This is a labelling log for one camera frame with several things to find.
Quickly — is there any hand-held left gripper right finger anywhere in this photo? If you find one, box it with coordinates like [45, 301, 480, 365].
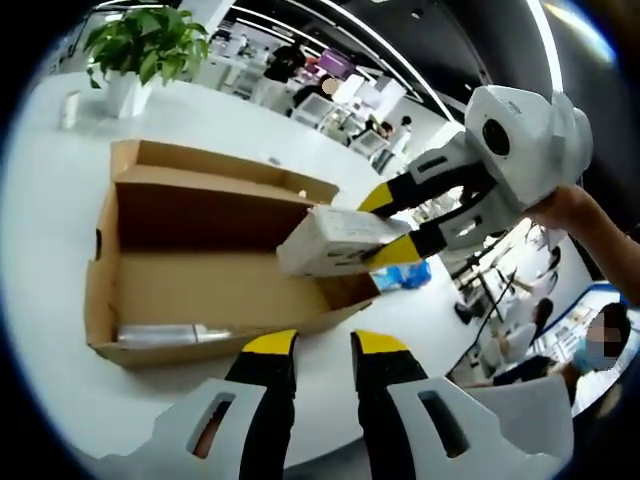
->
[349, 330, 501, 480]

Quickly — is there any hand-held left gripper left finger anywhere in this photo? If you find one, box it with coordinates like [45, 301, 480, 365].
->
[174, 329, 300, 480]

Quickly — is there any dark blue soft pack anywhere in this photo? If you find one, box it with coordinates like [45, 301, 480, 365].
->
[394, 262, 433, 290]

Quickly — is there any small white carton box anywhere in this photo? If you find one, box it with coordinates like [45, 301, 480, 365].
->
[276, 203, 412, 280]

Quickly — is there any brown cardboard shoe box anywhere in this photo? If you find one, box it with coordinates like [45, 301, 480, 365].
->
[83, 138, 382, 370]

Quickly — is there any white mesh office chair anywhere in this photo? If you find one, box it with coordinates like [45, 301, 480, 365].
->
[349, 132, 392, 162]
[291, 94, 335, 130]

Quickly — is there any potted green plant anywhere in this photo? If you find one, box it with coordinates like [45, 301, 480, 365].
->
[84, 3, 211, 120]

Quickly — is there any purple wall screen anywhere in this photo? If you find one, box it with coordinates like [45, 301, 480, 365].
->
[319, 48, 357, 81]

